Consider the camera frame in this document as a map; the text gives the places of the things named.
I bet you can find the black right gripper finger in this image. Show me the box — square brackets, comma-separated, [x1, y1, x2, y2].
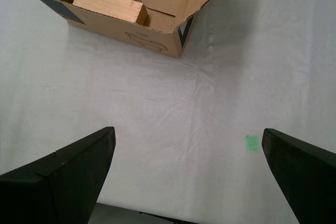
[0, 126, 117, 224]
[261, 128, 336, 224]

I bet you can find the brown cardboard box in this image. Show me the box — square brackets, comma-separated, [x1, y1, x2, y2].
[9, 0, 226, 59]

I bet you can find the light wooden block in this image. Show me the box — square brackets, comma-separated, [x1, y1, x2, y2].
[72, 0, 149, 27]

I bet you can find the small green tape mark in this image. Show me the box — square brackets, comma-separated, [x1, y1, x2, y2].
[245, 134, 260, 153]

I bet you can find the white table cloth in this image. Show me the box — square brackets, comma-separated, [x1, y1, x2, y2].
[0, 0, 336, 224]

